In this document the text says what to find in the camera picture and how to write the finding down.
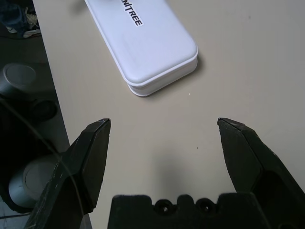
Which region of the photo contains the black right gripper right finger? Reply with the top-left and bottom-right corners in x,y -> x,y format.
217,117 -> 305,229

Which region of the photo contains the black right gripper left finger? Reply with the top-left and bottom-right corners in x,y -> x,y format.
25,118 -> 112,229

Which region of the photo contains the white plastic pencil case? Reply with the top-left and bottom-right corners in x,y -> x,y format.
83,0 -> 199,97

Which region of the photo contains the white blue sneaker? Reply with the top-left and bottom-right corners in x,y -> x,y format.
4,10 -> 41,39

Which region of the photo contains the person leg in blue jeans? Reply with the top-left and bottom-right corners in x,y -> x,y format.
0,0 -> 29,28

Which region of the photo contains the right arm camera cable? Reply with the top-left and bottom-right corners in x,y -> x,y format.
0,97 -> 86,229

